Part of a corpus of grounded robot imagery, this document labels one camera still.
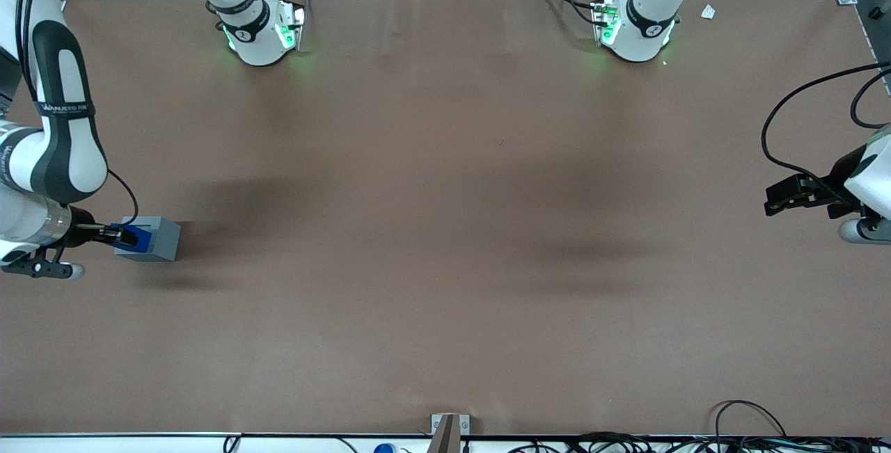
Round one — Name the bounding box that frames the black cable bundle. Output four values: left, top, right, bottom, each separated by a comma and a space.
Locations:
508, 431, 891, 453

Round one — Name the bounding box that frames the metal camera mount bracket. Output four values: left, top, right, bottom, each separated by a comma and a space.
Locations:
431, 413, 471, 453

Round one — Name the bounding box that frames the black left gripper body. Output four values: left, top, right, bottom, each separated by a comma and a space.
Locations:
801, 147, 865, 219

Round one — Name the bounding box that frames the blue plastic part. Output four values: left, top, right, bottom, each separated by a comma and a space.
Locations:
113, 225, 151, 253

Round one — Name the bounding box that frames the gray square base block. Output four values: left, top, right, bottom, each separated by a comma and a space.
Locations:
115, 216, 182, 262

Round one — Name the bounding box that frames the brown table cover sheet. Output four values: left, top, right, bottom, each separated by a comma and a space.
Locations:
0, 0, 891, 438

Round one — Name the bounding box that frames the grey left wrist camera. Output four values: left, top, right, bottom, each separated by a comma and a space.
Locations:
838, 216, 891, 245

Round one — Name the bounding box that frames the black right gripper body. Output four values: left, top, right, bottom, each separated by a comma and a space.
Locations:
68, 206, 97, 248

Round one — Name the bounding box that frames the long black looping cable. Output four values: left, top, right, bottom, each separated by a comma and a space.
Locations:
761, 61, 891, 186

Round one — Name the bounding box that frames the thin black cable loop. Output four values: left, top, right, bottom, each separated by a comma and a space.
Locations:
715, 400, 787, 440

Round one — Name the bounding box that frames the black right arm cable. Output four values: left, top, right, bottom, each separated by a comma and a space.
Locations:
15, 0, 139, 228

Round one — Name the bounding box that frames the short black curved cable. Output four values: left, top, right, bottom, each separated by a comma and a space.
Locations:
850, 69, 891, 129

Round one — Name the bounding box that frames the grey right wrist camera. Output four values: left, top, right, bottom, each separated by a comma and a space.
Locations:
0, 248, 86, 281

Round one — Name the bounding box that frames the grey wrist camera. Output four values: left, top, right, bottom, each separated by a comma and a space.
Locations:
838, 216, 891, 245
0, 248, 86, 281

